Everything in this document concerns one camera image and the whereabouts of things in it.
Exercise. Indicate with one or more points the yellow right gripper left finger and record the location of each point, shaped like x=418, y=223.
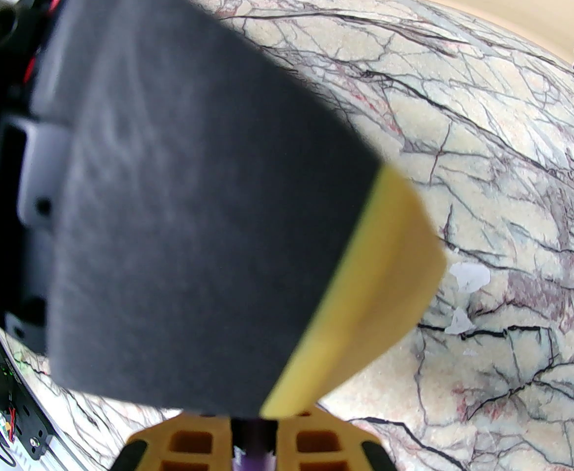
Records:
x=221, y=439

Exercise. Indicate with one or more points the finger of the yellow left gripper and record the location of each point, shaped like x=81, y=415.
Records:
x=218, y=214

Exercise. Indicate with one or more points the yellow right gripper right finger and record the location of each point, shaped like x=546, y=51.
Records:
x=284, y=439

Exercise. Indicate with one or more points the purple highlighter pen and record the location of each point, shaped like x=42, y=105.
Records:
x=252, y=461

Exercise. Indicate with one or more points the white paper scrap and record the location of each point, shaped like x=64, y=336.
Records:
x=471, y=276
x=459, y=323

